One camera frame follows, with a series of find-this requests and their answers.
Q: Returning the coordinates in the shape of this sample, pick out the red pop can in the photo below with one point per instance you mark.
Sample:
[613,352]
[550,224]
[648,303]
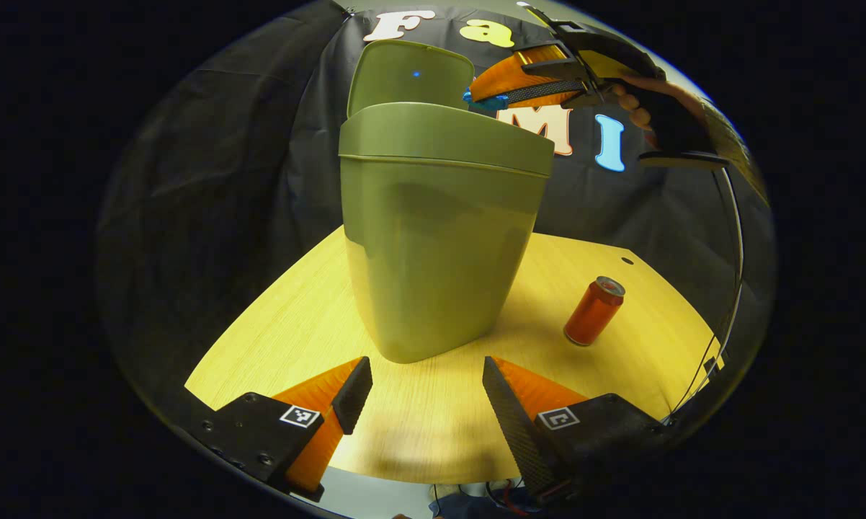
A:
[591,317]

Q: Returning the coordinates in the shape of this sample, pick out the blue paper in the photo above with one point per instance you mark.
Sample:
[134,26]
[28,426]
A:
[487,101]

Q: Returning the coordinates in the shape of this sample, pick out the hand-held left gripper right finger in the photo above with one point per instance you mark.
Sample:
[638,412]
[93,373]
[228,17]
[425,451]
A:
[516,425]

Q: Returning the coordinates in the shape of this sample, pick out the wooden desktop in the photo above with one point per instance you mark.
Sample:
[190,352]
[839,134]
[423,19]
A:
[289,331]

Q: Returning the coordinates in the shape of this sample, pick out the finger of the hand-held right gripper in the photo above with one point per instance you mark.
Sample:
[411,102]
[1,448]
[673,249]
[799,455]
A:
[498,79]
[570,30]

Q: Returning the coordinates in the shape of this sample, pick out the green desktop garbage bin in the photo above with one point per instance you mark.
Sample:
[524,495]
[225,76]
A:
[433,238]

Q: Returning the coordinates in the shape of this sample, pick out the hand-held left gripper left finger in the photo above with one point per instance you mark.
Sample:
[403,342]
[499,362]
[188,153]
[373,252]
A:
[354,395]

